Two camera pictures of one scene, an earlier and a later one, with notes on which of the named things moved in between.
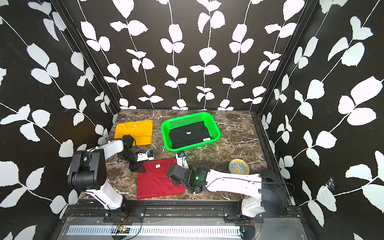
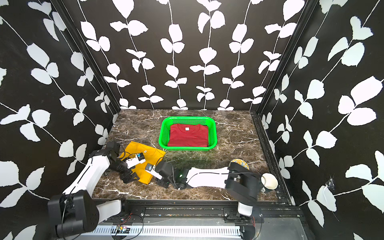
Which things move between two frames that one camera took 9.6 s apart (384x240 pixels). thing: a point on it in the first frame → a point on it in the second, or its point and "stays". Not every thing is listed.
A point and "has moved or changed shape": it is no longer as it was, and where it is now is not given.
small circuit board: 122,229 stays
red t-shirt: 154,182 → 188,135
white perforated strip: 122,231 stays
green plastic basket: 190,131 has moved or changed shape
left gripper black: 136,166 → 124,175
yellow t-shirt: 141,131 → 152,156
